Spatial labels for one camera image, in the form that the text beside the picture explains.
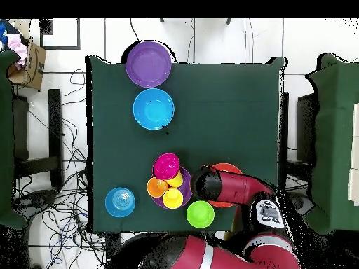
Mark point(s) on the pink-red small bowl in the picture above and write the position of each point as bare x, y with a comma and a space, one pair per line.
167, 165

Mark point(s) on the yellow smooth cup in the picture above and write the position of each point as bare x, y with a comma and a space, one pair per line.
176, 181

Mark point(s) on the orange stepped cup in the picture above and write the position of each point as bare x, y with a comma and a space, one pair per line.
155, 187

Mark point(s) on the blue large bowl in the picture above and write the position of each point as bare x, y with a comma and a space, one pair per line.
153, 109

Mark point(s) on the yellow stepped cup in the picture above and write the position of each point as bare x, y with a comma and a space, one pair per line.
173, 198

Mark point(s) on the orange large bowl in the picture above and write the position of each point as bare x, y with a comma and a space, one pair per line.
227, 167

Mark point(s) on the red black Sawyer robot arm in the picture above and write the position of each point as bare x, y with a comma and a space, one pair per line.
238, 187

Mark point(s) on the green small bowl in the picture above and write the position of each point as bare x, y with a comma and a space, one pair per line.
200, 214

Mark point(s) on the dark green tablecloth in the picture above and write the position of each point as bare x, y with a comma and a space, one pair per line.
224, 89

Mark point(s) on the blue small bowl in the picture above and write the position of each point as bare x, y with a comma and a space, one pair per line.
120, 202

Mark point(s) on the black power strip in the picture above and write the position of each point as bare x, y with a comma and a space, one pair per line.
113, 242

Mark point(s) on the black metal stand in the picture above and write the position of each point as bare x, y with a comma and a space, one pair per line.
54, 134

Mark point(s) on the black cabinet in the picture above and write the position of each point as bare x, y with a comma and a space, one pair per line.
305, 126

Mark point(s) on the black chair base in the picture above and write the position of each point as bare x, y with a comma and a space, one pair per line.
36, 200
304, 204

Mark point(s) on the green cloth covered table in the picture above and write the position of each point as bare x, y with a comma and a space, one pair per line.
333, 140
5, 140

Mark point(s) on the cardboard box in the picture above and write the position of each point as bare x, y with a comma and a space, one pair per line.
33, 67

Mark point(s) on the pink cloth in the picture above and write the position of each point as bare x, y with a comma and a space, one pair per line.
16, 46

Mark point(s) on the blue item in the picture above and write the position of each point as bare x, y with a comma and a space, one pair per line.
3, 33

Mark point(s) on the black square frame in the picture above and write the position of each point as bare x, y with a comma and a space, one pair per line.
60, 48

